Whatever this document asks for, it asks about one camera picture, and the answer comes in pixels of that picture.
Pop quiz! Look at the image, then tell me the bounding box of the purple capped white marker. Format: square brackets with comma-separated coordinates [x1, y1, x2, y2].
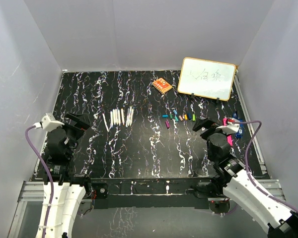
[102, 113, 110, 132]

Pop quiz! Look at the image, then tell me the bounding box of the blue capped white marker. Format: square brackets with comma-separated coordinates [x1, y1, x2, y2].
[110, 110, 114, 128]

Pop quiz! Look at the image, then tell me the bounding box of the light blue capped marker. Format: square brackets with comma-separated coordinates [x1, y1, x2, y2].
[113, 109, 117, 125]

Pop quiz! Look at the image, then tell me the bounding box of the dark green capped marker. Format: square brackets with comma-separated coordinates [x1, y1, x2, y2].
[115, 109, 120, 125]

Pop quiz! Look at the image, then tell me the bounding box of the teal capped white marker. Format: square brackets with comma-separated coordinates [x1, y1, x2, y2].
[117, 109, 121, 125]

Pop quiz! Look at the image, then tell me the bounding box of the orange capped white marker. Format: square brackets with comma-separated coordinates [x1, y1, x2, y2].
[121, 108, 125, 125]

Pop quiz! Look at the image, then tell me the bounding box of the green capped white marker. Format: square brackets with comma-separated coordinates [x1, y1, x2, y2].
[128, 107, 133, 126]

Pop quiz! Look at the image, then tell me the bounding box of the yellow capped white marker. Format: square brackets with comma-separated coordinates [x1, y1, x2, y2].
[130, 108, 134, 123]

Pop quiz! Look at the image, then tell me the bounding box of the dark blue capped marker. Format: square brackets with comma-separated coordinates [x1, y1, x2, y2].
[126, 107, 132, 127]

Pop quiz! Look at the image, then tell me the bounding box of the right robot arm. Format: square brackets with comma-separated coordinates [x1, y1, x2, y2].
[193, 118, 298, 238]

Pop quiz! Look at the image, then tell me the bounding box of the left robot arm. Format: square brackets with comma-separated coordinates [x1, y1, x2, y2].
[34, 113, 93, 238]

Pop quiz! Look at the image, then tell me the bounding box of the pink clip tool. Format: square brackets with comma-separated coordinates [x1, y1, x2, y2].
[223, 118, 234, 146]

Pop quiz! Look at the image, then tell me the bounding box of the orange card packet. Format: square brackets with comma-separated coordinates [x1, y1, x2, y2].
[152, 78, 173, 94]

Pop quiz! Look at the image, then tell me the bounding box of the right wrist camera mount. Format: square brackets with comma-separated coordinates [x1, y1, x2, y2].
[217, 118, 240, 135]

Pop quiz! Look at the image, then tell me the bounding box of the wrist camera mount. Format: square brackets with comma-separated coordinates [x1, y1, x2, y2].
[217, 118, 240, 135]
[33, 113, 65, 132]

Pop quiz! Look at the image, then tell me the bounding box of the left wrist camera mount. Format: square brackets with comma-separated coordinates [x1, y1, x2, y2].
[33, 113, 65, 132]

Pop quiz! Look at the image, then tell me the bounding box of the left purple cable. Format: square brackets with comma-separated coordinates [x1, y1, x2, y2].
[24, 123, 55, 238]

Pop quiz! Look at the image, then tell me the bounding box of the small whiteboard yellow frame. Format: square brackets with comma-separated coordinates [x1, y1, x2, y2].
[177, 57, 236, 101]

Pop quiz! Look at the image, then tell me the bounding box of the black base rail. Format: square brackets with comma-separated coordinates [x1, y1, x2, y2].
[82, 178, 233, 212]

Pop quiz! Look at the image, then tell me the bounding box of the aluminium frame rail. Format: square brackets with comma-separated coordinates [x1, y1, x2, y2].
[8, 178, 286, 238]

